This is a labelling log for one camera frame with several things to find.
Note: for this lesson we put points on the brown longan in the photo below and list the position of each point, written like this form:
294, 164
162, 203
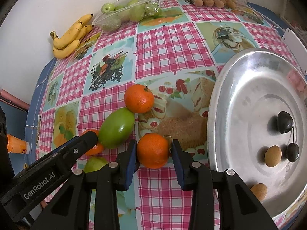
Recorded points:
273, 156
259, 190

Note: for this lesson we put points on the large silver metal bowl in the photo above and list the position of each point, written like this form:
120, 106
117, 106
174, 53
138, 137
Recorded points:
254, 86

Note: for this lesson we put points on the clear bag of green fruits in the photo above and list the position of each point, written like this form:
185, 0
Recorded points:
115, 14

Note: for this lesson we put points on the oval green mango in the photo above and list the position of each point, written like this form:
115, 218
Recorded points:
116, 128

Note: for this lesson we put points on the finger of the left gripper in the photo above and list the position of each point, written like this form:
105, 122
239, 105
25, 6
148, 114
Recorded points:
22, 192

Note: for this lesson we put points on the dark cherry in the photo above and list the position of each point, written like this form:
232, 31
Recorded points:
292, 152
285, 122

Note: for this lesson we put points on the orange tube bottle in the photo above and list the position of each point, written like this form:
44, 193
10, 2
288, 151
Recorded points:
16, 145

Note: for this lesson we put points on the white plastic power box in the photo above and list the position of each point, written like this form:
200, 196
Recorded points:
297, 48

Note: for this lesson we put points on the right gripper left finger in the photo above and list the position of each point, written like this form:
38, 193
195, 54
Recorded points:
70, 207

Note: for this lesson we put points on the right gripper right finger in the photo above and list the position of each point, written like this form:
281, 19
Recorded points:
238, 206

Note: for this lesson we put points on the round green apple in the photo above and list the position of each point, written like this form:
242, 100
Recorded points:
94, 164

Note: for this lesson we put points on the orange mandarin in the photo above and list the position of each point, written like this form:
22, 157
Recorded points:
139, 99
153, 150
98, 148

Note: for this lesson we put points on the yellow banana bunch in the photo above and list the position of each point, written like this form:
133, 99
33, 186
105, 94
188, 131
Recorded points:
70, 41

